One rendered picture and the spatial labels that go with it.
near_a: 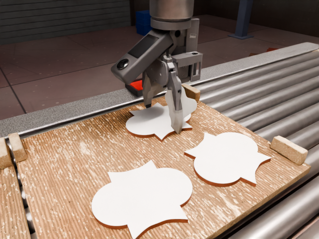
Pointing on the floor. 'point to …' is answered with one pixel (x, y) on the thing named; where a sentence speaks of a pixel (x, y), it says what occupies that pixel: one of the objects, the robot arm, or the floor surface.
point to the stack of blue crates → (143, 22)
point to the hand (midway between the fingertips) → (159, 119)
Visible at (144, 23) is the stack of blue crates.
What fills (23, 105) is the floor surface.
